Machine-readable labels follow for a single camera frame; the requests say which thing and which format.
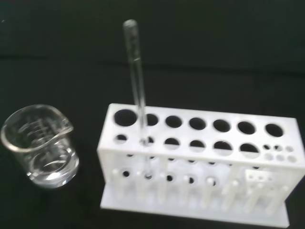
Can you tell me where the black bench cloth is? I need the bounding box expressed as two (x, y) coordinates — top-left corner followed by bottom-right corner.
(0, 0), (305, 229)

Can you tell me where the white test tube rack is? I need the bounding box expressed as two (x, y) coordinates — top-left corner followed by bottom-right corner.
(97, 103), (305, 228)

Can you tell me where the clear glass beaker with water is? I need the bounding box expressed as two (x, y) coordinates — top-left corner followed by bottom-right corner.
(0, 104), (80, 190)

